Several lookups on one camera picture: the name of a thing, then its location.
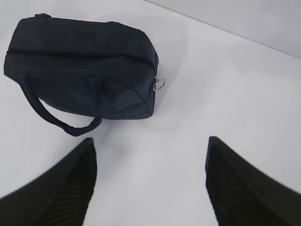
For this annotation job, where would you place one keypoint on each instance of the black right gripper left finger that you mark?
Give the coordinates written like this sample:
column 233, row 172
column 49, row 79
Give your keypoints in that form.
column 58, row 197

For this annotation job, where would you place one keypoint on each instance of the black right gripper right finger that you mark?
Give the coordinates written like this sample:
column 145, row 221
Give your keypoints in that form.
column 242, row 195

